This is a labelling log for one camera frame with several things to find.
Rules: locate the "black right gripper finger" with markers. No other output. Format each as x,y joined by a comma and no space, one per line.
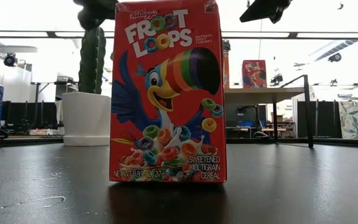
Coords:
266,7
275,18

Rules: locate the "orange Frosted Mini Wheats box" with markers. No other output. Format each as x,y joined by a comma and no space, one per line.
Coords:
226,71

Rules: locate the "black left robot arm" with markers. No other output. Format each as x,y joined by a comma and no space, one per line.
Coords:
92,15

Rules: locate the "cardboard box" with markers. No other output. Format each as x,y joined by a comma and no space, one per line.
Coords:
277,118

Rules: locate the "blue storage bin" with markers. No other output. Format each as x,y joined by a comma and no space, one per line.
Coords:
245,124

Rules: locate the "wooden background desk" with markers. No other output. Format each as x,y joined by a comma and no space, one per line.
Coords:
273,129

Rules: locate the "black partition panel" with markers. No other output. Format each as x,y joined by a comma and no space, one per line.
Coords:
325,119
17,113

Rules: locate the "floral patterned curtain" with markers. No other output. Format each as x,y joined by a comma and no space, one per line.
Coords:
356,119

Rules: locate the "large red Froot Loops box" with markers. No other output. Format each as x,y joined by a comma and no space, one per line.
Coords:
166,124

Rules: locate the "green cactus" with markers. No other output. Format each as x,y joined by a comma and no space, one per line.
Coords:
92,62

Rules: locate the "white plant pot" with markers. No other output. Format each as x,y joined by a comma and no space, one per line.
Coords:
85,118

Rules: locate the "grey background desk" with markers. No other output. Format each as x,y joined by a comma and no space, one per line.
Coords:
64,83

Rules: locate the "black round spotlight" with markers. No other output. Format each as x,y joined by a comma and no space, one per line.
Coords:
10,59

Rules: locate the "black hanging camera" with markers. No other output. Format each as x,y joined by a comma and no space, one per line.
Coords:
277,79

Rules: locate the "grey ribbed ceiling duct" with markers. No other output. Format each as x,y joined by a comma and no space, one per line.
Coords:
337,49

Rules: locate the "black dome ceiling camera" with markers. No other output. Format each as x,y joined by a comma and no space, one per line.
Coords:
335,57

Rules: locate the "black overhead frame rail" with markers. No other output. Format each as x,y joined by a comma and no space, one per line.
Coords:
51,34

